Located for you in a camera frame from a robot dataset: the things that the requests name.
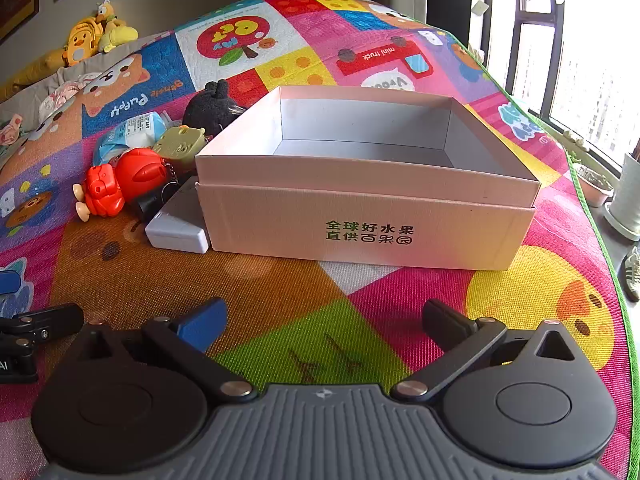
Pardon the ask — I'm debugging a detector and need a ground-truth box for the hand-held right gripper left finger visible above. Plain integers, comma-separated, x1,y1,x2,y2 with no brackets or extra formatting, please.
75,297,258,403

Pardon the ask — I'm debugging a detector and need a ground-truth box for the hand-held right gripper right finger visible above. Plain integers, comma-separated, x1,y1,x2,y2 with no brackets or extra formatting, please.
390,299,581,403

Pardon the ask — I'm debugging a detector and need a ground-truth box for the grey white rectangular case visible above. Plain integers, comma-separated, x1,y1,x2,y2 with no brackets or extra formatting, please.
145,175,210,255

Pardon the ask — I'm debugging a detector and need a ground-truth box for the pale pink cardboard box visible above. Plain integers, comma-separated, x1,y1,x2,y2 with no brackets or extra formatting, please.
195,85,542,272

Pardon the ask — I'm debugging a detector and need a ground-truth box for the red toy figure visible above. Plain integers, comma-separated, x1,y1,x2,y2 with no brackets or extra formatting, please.
72,147,168,222

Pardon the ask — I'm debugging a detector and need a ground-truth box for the olive green toy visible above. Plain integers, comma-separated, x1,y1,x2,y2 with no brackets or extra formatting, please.
151,126,207,171

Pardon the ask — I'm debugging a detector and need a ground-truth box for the blue white tissue packet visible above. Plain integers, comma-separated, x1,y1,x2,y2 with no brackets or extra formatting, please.
92,112,171,166

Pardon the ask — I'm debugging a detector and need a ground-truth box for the black plush toy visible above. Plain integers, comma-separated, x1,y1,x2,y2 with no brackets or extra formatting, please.
182,81,246,136

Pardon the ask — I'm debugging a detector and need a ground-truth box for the small floral cloth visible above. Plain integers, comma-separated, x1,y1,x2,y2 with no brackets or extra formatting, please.
0,114,24,147

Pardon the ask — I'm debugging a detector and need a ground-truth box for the striped sneaker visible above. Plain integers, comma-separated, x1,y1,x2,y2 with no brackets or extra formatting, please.
620,247,640,303

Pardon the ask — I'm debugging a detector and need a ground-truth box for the large floral cloth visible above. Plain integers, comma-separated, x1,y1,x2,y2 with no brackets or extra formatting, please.
37,72,101,121

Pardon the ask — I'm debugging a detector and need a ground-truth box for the terracotta plant pot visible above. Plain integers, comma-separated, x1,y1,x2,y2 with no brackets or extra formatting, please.
572,162,615,207

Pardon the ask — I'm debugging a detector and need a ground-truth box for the long yellow pillow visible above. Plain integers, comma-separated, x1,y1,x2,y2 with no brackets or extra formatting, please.
0,52,66,101

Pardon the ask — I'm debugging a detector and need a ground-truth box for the white plant pot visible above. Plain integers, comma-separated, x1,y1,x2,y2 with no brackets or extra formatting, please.
602,152,640,241

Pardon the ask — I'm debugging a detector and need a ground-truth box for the grey bed sheet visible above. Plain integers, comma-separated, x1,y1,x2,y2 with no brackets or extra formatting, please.
0,30,176,161

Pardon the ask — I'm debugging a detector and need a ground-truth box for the yellow duck backpack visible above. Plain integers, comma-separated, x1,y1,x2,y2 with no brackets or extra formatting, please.
62,16,106,67

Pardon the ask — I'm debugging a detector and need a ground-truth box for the yellow duck plush toy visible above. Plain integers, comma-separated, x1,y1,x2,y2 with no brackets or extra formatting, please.
96,0,139,53

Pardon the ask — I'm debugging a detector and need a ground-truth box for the colourful cartoon play mat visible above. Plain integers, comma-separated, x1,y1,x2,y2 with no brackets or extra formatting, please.
0,0,633,480

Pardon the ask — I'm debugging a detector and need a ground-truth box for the black framed window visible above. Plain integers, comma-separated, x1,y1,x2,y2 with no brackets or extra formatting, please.
469,0,640,163

